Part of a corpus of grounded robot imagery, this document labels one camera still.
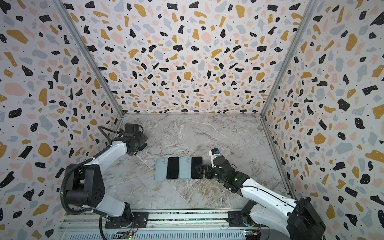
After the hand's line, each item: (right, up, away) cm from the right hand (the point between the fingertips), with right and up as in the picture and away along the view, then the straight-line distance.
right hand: (200, 165), depth 80 cm
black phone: (-3, -2, +15) cm, 16 cm away
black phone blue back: (-17, -6, +13) cm, 22 cm away
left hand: (-37, +13, +11) cm, 41 cm away
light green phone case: (-25, -6, +14) cm, 29 cm away
